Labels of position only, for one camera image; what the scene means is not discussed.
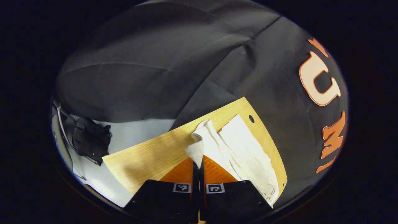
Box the dark cloth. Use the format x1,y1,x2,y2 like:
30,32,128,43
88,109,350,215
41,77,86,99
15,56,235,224
72,117,112,166

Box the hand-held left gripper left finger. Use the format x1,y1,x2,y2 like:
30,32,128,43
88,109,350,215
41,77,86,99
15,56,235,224
124,157,199,224

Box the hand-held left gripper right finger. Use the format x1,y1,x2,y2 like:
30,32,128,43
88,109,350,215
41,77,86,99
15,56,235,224
199,155,274,223

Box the black backdrop cloth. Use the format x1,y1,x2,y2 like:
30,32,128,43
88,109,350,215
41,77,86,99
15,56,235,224
54,0,349,207

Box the white jeans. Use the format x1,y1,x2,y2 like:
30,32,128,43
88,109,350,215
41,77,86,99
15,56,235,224
185,114,279,208

